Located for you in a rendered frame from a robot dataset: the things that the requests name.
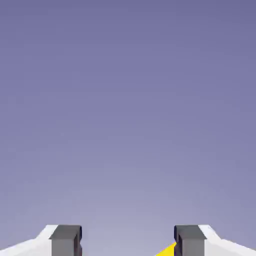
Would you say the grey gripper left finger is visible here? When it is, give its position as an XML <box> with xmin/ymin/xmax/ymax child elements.
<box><xmin>0</xmin><ymin>224</ymin><xmax>83</xmax><ymax>256</ymax></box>

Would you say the large yellow box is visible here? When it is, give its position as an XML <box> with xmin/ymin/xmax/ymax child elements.
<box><xmin>155</xmin><ymin>241</ymin><xmax>178</xmax><ymax>256</ymax></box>

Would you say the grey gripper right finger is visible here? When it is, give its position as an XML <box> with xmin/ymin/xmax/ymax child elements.
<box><xmin>173</xmin><ymin>224</ymin><xmax>256</xmax><ymax>256</ymax></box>

